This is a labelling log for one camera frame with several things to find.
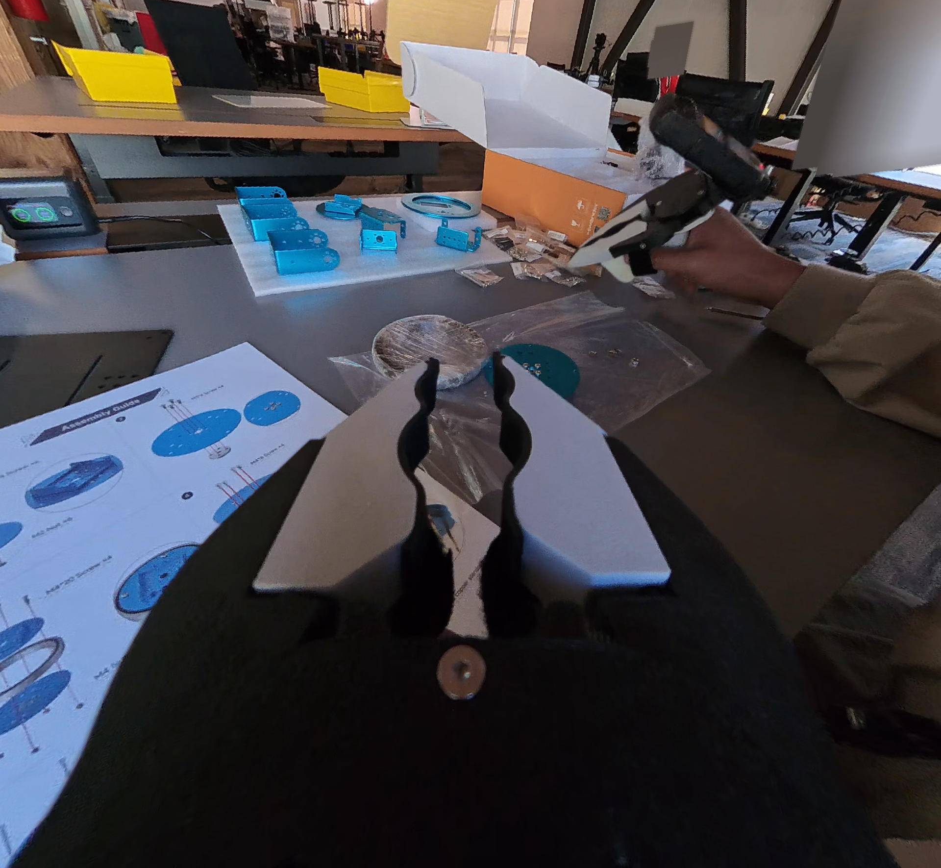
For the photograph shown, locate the person's right hand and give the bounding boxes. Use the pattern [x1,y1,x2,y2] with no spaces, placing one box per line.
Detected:
[654,210,806,310]

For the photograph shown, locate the yellow plastic bin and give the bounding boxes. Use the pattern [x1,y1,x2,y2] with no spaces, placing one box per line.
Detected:
[364,70,410,113]
[51,41,177,104]
[318,67,372,112]

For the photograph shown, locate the wooden-top table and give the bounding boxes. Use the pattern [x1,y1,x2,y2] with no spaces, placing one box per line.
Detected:
[750,140,941,273]

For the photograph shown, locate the black mesh office chair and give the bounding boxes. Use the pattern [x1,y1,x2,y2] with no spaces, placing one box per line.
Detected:
[672,74,774,141]

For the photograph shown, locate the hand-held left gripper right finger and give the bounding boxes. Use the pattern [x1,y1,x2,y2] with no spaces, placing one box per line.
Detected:
[481,351,671,637]

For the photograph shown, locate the black upright board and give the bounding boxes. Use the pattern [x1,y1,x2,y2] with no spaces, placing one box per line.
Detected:
[141,0,258,90]

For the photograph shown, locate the person's right forearm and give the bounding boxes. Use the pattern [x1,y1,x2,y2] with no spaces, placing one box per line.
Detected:
[765,265,941,439]

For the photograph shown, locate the printed assembly guide sheet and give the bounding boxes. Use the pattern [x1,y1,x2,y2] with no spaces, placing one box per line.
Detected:
[0,342,501,847]

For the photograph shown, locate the black metal plate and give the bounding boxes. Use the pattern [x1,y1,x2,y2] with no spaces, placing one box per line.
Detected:
[0,329,173,428]

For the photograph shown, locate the orange and white cardboard box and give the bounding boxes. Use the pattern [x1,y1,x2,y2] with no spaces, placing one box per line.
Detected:
[400,41,663,248]

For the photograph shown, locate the large clear plastic bag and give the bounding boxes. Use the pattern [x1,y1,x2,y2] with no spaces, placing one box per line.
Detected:
[328,291,710,509]

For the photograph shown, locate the bubble-wrapped black part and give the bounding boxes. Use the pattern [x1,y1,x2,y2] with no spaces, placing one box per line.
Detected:
[636,125,688,181]

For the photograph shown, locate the dark grey desk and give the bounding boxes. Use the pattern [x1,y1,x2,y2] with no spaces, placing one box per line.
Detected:
[0,192,941,868]

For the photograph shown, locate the plastic-wrapped round bearing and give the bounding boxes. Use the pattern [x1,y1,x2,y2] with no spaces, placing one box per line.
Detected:
[371,314,490,391]

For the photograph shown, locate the white foam sheet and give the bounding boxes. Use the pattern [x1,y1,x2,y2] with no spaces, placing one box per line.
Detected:
[217,200,516,298]

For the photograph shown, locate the teal round metal plate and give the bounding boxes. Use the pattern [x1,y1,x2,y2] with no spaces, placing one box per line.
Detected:
[484,344,582,393]

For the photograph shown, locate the blue metal ring plate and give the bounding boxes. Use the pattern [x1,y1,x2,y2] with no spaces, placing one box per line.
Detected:
[400,193,482,217]

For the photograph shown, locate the grey device with green display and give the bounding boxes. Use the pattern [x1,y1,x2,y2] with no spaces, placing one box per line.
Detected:
[0,177,100,244]

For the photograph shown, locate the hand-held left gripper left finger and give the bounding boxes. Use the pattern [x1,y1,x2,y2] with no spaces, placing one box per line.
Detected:
[253,357,457,637]

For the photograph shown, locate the pile of small screw bags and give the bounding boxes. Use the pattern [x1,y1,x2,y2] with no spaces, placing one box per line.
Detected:
[481,224,611,288]

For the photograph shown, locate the pale wood rounded panel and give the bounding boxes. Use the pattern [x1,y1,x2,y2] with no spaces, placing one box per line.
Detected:
[387,0,501,62]

